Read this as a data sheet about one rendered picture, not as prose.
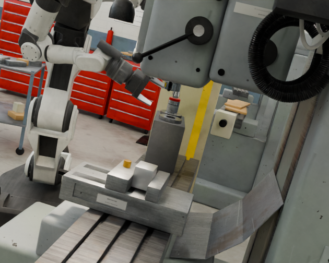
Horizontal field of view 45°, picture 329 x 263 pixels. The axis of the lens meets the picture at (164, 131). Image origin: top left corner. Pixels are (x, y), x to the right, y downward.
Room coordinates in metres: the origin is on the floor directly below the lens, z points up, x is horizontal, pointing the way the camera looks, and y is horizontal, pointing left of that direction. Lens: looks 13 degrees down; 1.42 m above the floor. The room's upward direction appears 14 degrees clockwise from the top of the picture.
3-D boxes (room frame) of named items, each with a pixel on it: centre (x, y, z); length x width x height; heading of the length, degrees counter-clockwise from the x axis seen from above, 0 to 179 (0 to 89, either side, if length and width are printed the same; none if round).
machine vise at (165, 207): (1.05, 0.05, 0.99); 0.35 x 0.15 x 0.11; 82
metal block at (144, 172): (1.04, 0.02, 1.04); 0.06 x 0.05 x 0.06; 172
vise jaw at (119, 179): (1.05, 0.08, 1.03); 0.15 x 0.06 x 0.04; 172
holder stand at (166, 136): (1.54, -0.01, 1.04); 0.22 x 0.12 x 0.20; 1
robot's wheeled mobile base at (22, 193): (1.83, 0.51, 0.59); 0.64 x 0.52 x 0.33; 10
